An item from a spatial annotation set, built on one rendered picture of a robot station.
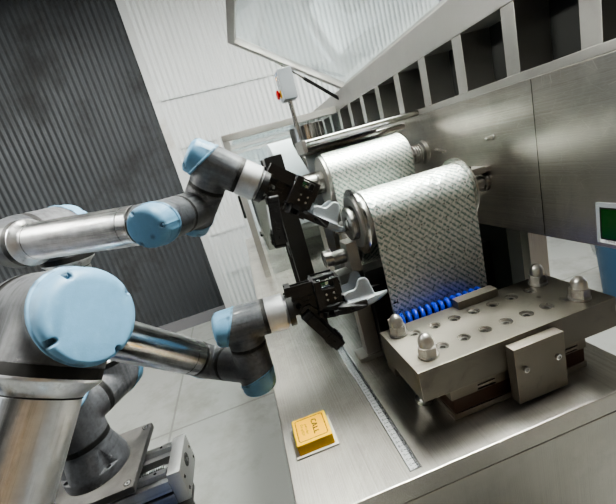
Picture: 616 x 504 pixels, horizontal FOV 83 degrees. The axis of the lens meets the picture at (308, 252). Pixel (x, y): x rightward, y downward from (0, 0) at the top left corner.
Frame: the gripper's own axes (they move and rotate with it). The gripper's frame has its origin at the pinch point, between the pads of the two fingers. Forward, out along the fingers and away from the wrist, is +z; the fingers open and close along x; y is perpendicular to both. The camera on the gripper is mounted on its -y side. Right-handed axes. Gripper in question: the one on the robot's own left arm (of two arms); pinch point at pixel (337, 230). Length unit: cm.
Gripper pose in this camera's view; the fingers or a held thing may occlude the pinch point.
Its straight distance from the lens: 79.8
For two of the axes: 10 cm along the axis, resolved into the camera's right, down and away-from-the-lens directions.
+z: 8.9, 3.7, 2.7
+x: -2.0, -2.1, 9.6
